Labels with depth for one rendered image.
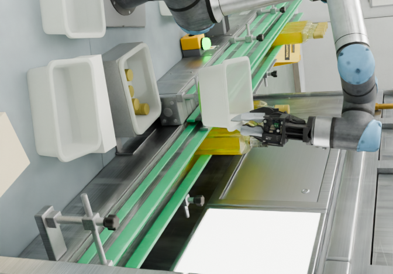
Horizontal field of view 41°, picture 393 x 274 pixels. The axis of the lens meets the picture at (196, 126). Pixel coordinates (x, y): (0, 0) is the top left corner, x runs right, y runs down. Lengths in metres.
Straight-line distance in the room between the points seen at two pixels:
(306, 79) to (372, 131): 6.65
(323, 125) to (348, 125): 0.06
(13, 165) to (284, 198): 0.77
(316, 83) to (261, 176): 6.31
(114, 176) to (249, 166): 0.50
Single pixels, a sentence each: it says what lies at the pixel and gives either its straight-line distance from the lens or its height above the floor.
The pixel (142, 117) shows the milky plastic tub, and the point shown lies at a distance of 1.54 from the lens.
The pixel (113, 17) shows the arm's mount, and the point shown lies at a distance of 1.53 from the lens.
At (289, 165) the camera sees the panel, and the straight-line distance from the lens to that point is 1.68.
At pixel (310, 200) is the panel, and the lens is 1.49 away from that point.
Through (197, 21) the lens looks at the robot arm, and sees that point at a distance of 1.57.
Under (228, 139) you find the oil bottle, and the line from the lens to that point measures 1.54.
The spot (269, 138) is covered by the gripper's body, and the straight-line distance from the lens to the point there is 1.29.
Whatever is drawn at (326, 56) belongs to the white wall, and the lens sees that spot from 7.75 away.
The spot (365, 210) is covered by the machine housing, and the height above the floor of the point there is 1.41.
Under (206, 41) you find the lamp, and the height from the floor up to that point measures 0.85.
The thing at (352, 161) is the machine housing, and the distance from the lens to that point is 1.68.
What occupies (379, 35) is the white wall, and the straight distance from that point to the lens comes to 7.62.
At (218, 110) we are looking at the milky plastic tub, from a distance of 1.27.
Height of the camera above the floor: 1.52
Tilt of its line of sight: 22 degrees down
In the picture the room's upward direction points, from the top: 89 degrees clockwise
